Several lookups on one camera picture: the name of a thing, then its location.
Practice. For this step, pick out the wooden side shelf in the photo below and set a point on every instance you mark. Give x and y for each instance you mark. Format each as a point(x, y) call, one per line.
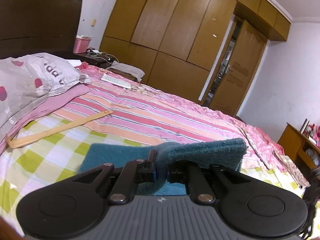
point(300, 149)

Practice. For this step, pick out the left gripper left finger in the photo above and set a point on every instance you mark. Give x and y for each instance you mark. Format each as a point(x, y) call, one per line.
point(151, 166)

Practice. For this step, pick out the dark wooden headboard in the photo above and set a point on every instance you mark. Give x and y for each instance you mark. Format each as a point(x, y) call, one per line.
point(33, 26)

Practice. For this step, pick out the white paper sheet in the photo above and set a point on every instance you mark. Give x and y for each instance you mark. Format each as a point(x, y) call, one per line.
point(116, 81)

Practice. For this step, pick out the pink striped quilt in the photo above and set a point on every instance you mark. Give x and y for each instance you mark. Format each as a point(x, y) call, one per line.
point(144, 116)

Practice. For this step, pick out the wooden wardrobe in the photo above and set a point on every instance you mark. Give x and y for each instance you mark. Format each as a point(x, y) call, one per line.
point(176, 42)

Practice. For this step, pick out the wooden room door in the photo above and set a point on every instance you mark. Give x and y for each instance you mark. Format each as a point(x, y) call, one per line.
point(241, 69)

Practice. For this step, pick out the teal fuzzy sweater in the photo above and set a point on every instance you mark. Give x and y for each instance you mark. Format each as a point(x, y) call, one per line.
point(228, 153)

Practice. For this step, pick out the dark bedside table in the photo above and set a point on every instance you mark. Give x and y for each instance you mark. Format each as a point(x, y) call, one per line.
point(96, 58)

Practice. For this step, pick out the pink floral bedding pile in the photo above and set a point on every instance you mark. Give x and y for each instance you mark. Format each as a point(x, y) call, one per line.
point(312, 133)

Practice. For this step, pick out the pink pillow underlay cloth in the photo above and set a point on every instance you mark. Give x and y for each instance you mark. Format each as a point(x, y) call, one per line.
point(45, 104)

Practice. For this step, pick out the pink plastic basket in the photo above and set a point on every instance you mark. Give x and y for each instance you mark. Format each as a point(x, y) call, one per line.
point(81, 44)

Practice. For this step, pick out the folded grey cloth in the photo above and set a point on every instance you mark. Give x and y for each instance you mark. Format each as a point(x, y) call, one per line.
point(127, 69)

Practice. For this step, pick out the grey patterned pillow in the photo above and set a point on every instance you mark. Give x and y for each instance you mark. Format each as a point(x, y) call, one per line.
point(27, 82)

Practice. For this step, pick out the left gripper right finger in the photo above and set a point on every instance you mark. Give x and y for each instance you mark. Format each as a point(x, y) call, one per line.
point(177, 173)

